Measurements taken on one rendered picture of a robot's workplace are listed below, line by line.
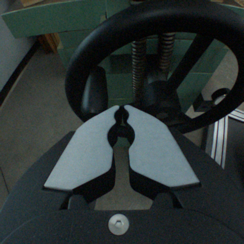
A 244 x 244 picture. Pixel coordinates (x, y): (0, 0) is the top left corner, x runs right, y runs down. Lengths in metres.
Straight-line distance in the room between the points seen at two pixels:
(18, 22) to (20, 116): 1.18
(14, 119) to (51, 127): 0.40
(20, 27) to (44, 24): 0.06
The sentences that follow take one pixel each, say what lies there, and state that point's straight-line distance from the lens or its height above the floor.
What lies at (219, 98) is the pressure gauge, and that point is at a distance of 0.50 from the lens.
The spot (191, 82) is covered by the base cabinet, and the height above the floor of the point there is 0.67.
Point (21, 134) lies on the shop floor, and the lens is 1.39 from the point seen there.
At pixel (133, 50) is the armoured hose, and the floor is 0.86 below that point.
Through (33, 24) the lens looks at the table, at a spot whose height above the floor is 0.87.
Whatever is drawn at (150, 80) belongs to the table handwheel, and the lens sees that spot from 0.24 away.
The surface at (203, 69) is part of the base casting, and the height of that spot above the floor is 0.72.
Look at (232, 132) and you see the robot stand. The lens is 1.11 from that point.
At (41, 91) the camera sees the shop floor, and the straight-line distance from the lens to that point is 1.55.
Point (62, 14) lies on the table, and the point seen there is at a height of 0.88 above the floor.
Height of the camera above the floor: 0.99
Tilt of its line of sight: 63 degrees down
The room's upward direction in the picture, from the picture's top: 2 degrees counter-clockwise
